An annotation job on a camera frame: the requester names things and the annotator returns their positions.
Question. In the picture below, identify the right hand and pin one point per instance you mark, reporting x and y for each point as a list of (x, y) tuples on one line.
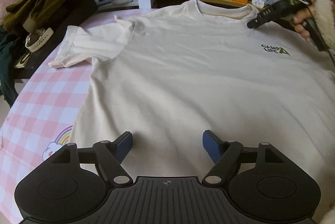
[(298, 20)]

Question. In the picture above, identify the cream white t-shirt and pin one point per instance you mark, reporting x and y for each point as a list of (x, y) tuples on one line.
[(169, 75)]

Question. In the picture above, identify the pink checkered tablecloth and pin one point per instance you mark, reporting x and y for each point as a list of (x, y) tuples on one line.
[(37, 123)]

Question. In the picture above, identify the white wrist watch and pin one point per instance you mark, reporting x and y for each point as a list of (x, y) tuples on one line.
[(37, 40)]

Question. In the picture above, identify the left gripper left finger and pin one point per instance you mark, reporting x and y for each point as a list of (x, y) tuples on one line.
[(109, 157)]

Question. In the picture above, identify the fluffy cream right sleeve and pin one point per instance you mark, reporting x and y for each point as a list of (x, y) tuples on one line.
[(324, 17)]

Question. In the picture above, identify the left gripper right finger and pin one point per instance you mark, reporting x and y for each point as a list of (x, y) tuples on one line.
[(225, 156)]

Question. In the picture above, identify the white charger plug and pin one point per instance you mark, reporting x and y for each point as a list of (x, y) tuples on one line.
[(259, 3)]

